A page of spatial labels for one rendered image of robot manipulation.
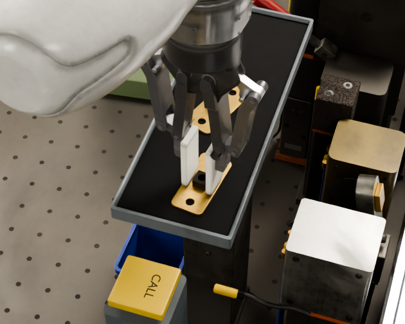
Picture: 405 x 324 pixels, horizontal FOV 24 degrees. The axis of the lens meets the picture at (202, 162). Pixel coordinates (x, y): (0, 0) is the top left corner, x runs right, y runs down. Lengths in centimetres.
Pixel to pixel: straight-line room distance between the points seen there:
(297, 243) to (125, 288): 21
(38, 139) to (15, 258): 26
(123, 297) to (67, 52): 39
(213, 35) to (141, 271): 28
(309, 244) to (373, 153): 19
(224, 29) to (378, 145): 44
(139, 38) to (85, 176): 101
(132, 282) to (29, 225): 65
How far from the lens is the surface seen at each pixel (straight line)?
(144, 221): 102
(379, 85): 128
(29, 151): 171
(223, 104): 93
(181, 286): 99
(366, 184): 113
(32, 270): 155
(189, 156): 101
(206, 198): 103
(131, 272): 98
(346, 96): 123
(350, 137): 121
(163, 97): 96
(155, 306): 96
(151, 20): 67
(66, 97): 65
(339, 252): 106
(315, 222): 108
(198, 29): 82
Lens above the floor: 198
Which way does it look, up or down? 50 degrees down
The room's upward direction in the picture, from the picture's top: straight up
